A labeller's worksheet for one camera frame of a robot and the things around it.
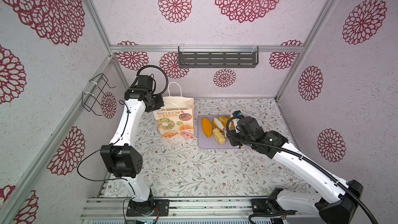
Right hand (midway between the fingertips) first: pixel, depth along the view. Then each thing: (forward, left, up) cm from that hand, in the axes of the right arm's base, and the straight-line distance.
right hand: (229, 131), depth 75 cm
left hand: (+13, +36, +2) cm, 39 cm away
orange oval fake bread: (+15, +11, -19) cm, 27 cm away
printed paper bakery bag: (+9, +28, -4) cm, 30 cm away
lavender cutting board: (+6, +12, -22) cm, 25 cm away
